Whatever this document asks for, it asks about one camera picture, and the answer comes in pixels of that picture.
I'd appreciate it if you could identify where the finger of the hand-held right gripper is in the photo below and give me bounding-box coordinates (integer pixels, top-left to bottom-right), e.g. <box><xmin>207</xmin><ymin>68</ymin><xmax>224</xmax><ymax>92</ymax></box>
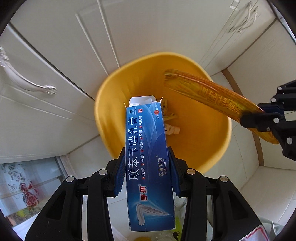
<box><xmin>240</xmin><ymin>112</ymin><xmax>296</xmax><ymax>161</ymax></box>
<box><xmin>257</xmin><ymin>79</ymin><xmax>296</xmax><ymax>115</ymax></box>

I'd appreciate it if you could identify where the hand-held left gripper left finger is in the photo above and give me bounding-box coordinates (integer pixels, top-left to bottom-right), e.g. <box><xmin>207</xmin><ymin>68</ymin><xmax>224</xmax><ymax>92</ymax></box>
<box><xmin>25</xmin><ymin>147</ymin><xmax>127</xmax><ymax>241</ymax></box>

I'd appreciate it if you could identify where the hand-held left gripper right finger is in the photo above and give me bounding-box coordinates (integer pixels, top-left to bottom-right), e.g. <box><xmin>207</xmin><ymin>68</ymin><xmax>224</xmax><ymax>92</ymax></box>
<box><xmin>168</xmin><ymin>146</ymin><xmax>264</xmax><ymax>241</ymax></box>

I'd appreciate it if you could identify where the long blue carton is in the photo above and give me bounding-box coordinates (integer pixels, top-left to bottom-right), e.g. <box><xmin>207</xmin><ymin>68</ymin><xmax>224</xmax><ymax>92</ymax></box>
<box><xmin>125</xmin><ymin>95</ymin><xmax>176</xmax><ymax>232</ymax></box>

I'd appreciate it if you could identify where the long golden wrapper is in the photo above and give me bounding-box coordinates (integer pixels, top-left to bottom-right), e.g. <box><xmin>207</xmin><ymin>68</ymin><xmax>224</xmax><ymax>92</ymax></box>
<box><xmin>163</xmin><ymin>69</ymin><xmax>280</xmax><ymax>144</ymax></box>

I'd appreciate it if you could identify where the yellow plastic bin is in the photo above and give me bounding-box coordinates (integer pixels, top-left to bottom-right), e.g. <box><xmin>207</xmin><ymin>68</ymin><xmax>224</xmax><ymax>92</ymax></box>
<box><xmin>94</xmin><ymin>52</ymin><xmax>232</xmax><ymax>173</ymax></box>

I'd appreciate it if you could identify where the green plastic item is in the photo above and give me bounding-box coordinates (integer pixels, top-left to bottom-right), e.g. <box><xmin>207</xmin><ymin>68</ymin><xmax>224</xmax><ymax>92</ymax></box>
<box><xmin>174</xmin><ymin>214</ymin><xmax>184</xmax><ymax>232</ymax></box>

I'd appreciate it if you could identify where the white cabinet door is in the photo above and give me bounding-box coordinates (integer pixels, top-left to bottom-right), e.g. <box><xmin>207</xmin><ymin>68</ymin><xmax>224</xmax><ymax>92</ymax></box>
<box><xmin>9</xmin><ymin>0</ymin><xmax>278</xmax><ymax>102</ymax></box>
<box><xmin>0</xmin><ymin>23</ymin><xmax>96</xmax><ymax>163</ymax></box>
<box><xmin>203</xmin><ymin>21</ymin><xmax>296</xmax><ymax>93</ymax></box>

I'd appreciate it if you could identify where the silver cabinet handle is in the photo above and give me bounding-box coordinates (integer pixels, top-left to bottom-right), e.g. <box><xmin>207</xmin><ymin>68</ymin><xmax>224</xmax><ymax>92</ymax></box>
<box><xmin>228</xmin><ymin>1</ymin><xmax>260</xmax><ymax>33</ymax></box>
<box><xmin>0</xmin><ymin>46</ymin><xmax>57</xmax><ymax>95</ymax></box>

